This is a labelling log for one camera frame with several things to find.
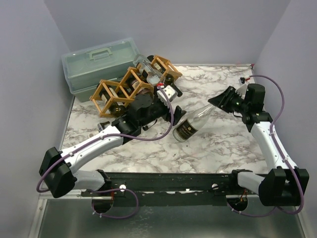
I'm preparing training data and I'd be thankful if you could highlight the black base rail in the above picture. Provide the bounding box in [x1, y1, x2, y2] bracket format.
[81, 172, 258, 208]

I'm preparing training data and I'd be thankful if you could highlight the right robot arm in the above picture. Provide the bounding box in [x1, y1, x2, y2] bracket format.
[208, 83, 309, 207]

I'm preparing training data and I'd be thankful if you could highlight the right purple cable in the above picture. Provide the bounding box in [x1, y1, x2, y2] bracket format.
[226, 75, 305, 217]

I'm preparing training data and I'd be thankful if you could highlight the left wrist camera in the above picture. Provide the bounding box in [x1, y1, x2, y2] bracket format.
[157, 85, 178, 105]

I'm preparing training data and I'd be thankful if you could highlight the wine bottle in rack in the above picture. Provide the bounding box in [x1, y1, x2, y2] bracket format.
[129, 78, 139, 90]

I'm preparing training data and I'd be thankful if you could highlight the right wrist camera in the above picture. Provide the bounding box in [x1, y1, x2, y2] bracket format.
[236, 77, 251, 96]

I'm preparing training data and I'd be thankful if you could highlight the wooden wine rack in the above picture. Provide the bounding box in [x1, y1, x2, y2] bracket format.
[90, 55, 182, 118]

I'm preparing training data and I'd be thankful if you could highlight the purple cable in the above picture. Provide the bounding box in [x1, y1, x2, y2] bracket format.
[226, 75, 305, 217]
[36, 84, 175, 219]

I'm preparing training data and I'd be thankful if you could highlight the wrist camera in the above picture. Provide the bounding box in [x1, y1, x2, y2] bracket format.
[157, 85, 178, 105]
[236, 77, 251, 96]

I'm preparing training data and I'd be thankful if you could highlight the clear square liquor bottle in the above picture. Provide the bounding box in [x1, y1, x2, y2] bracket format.
[133, 54, 164, 86]

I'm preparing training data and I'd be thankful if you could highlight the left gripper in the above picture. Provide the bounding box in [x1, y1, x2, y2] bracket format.
[139, 88, 186, 128]

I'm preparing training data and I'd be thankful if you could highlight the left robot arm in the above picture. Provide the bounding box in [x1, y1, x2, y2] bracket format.
[36, 83, 185, 198]

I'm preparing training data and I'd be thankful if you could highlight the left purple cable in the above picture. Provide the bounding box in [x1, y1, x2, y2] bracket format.
[36, 84, 175, 219]

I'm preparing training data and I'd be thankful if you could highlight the green plastic toolbox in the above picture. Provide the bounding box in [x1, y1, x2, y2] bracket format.
[61, 38, 140, 102]

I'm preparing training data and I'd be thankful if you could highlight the clear glass bottle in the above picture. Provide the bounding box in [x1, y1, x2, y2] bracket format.
[173, 104, 215, 142]

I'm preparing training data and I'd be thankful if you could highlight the green bottle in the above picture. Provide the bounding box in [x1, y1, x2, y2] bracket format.
[100, 91, 126, 118]
[163, 74, 174, 85]

